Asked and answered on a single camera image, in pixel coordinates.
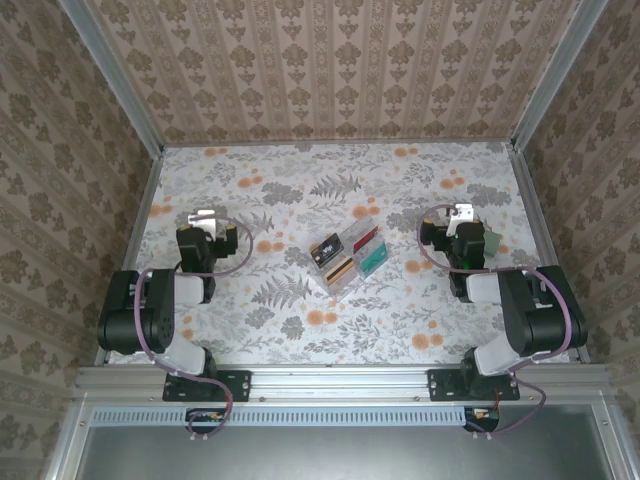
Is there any red credit card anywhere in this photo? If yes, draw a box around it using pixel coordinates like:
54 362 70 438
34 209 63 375
352 225 380 254

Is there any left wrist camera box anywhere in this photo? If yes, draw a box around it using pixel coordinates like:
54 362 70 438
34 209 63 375
187 208 217 237

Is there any grey slotted cable duct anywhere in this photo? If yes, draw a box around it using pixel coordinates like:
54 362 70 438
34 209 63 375
92 405 501 428

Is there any thin aluminium rail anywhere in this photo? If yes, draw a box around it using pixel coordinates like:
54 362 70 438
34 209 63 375
160 140 515 150

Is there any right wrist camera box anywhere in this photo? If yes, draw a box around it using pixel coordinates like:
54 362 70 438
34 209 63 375
446 202 475 240

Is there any grey metal panel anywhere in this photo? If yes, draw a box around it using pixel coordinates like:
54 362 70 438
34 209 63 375
74 424 616 480

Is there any aluminium side rail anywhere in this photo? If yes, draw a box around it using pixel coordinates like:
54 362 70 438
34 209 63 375
508 147 592 365
94 147 166 366

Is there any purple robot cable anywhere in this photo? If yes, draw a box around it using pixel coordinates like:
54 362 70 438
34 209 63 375
417 203 574 441
132 209 255 442

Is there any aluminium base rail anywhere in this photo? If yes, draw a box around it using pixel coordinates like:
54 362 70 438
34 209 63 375
74 364 609 400

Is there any black credit card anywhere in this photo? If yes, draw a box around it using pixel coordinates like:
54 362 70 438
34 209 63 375
308 233 346 266

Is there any clear acrylic card stand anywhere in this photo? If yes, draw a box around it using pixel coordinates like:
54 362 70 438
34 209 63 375
305 215 389 301

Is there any aluminium frame bar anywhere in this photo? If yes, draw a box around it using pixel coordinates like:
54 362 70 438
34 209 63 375
42 394 96 480
589 394 634 480

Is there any aluminium corner post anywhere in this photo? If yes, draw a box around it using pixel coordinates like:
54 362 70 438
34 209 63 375
509 0 612 151
57 0 166 155

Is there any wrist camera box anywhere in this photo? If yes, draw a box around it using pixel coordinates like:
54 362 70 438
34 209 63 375
187 208 217 237
446 202 475 240

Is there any teal credit card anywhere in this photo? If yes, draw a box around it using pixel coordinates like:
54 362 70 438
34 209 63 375
358 242 389 275

